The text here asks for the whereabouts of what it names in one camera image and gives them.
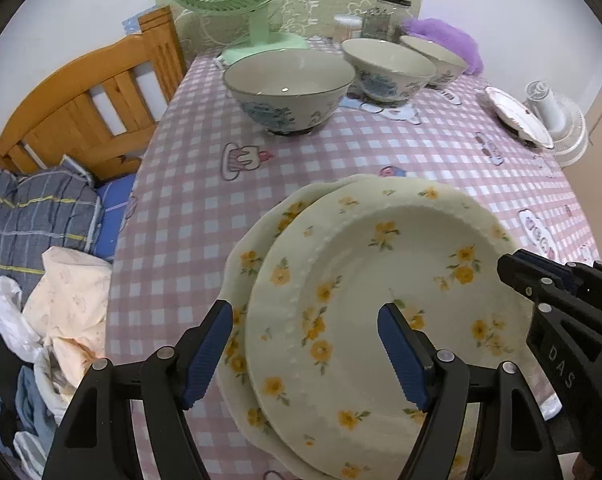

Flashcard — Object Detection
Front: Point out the light blue cloth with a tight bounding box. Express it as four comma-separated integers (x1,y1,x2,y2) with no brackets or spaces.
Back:
12,365,58,476

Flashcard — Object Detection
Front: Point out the white plastic bag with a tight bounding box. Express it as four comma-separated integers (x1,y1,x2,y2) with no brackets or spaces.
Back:
0,276,44,363

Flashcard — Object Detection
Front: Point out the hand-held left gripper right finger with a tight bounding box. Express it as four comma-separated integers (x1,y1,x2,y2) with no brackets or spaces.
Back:
377,301,564,480

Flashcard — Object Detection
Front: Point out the blue floral ceramic bowl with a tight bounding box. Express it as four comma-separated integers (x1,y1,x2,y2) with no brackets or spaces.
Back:
341,37,438,102
223,49,357,136
400,35,469,87

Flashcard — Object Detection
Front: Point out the cream cloth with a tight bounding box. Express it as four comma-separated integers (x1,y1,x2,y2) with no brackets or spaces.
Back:
21,246,113,391

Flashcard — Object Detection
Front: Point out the white fan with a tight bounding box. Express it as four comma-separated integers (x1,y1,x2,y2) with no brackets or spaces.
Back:
523,80,590,167

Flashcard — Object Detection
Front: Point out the white red-rimmed plate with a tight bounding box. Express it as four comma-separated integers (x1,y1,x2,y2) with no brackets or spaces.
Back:
483,86,554,150

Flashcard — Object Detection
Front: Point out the purple plush toy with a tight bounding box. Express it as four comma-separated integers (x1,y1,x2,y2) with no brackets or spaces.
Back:
401,16,484,76

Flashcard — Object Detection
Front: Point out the pink checked tablecloth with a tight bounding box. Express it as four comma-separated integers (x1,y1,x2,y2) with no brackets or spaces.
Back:
104,35,602,480

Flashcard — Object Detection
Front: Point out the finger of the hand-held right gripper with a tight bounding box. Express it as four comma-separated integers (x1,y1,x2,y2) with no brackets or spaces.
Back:
497,249,579,311
576,260,602,331

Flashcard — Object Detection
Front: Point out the grey striped pillow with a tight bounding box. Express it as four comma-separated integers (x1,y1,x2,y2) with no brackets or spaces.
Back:
0,155,102,301

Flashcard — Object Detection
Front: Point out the blue bedsheet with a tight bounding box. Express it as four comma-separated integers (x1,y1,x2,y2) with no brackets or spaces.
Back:
94,172,139,261

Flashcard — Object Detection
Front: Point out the blue wall sticker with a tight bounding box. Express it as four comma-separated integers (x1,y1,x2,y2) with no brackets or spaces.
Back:
122,9,148,34

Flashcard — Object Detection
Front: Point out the wooden bed headboard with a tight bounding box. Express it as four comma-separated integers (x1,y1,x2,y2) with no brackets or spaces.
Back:
0,5,188,183

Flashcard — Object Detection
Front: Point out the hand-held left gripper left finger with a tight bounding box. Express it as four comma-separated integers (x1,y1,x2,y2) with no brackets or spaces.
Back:
41,300,234,480

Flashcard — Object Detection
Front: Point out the glass jar with dark lid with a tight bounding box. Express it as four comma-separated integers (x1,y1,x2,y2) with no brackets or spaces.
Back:
360,0,412,43

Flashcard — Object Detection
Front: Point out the cotton swab container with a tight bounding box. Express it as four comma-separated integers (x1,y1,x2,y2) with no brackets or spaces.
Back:
332,14,364,43

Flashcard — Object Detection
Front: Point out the green desk fan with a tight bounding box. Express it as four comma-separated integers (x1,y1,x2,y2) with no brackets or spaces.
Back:
148,0,312,67

